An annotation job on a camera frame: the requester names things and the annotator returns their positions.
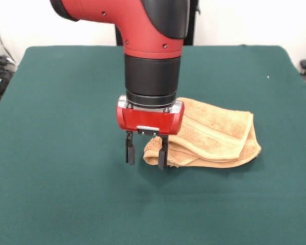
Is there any dark green table cloth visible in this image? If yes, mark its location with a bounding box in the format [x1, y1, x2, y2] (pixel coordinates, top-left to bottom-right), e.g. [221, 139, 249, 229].
[0, 44, 306, 245]

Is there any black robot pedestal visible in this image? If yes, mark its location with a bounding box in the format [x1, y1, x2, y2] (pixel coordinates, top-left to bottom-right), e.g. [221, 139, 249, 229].
[114, 0, 202, 47]

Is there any black equipment pile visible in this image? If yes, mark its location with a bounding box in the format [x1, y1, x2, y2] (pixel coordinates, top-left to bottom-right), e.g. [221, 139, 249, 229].
[0, 39, 16, 106]

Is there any tan terry towel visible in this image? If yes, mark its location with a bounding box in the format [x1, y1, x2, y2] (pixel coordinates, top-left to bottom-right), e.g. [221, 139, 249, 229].
[142, 97, 262, 169]

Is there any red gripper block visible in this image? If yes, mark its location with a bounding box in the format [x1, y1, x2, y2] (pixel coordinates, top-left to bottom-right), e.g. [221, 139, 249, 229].
[116, 95, 186, 170]

